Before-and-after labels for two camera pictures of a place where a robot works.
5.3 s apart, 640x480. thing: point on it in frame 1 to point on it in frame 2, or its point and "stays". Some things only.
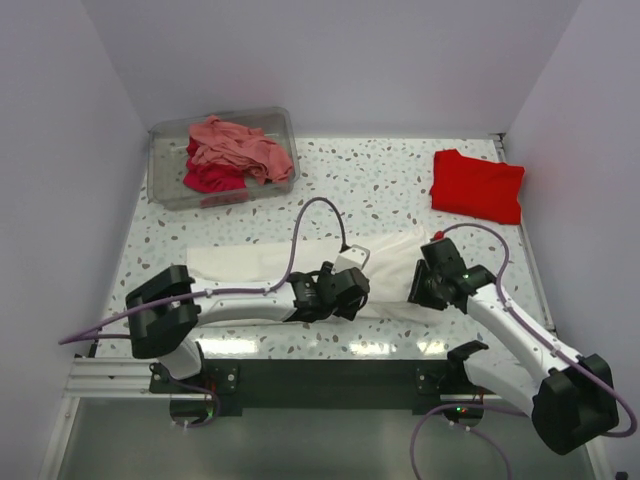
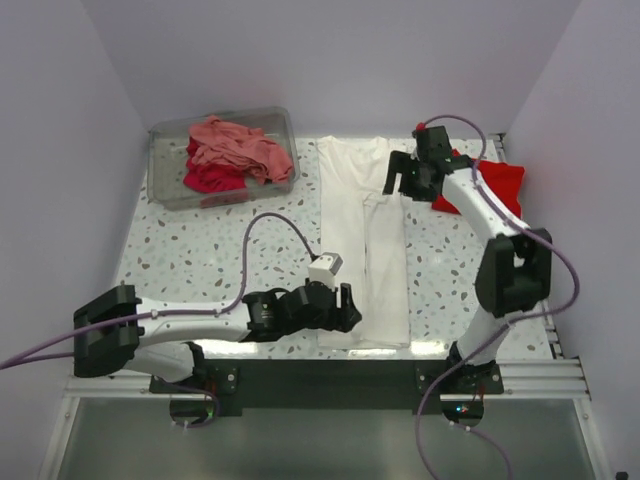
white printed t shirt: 391,269 to 369,230
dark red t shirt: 210,177 stays
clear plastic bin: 222,157 stays
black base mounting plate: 326,385 stays
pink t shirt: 222,143 stays
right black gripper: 417,295 to 399,163
